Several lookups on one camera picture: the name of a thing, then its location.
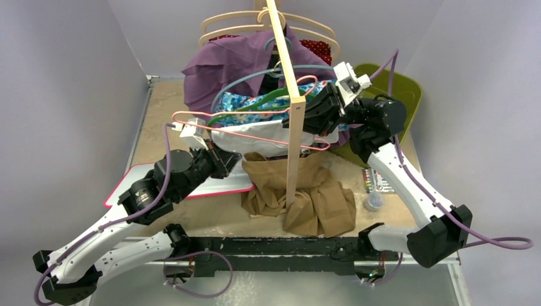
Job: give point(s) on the red-edged whiteboard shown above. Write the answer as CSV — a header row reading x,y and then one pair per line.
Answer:
x,y
237,182

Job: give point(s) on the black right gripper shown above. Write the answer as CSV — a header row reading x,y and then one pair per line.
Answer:
x,y
333,107

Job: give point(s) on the green plastic basket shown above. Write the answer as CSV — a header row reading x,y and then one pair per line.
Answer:
x,y
404,89

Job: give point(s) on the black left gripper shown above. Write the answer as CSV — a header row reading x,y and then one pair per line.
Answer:
x,y
224,161

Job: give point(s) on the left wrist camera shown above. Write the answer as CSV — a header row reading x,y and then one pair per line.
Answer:
x,y
192,133

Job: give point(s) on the rear wooden hanger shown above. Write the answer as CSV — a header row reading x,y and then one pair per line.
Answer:
x,y
228,16

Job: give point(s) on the marker pen box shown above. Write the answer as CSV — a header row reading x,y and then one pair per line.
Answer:
x,y
374,182

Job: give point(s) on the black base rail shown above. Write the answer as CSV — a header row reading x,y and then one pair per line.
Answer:
x,y
340,255

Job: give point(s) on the red polka dot garment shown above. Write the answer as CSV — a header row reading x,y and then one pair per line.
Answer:
x,y
319,48

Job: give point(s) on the tan pleated skirt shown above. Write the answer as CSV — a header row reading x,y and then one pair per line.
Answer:
x,y
321,206

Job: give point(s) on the pink wire hanger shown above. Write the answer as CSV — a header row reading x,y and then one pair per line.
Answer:
x,y
237,109

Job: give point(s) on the green plastic hanger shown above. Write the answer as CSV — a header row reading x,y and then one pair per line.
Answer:
x,y
253,107

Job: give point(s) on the front wooden hanger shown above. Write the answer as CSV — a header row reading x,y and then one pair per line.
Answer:
x,y
238,29

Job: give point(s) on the wooden hanger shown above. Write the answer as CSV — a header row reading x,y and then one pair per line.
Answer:
x,y
228,16
238,29

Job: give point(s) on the grey-blue plastic hanger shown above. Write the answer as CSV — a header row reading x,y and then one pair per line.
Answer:
x,y
274,72

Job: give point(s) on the small clear plastic cup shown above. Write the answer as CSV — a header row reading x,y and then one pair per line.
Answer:
x,y
374,201

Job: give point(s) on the wooden clothes rack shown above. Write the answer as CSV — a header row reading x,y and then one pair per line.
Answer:
x,y
297,101

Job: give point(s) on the blue floral garment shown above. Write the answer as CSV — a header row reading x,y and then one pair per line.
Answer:
x,y
253,105

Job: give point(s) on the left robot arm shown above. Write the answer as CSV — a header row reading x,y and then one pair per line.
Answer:
x,y
74,272

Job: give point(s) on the white garment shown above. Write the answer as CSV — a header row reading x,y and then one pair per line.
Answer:
x,y
269,138

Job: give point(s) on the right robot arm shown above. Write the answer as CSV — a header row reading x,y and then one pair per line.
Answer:
x,y
441,228

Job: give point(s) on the purple garment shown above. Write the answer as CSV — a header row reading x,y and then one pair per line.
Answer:
x,y
222,61

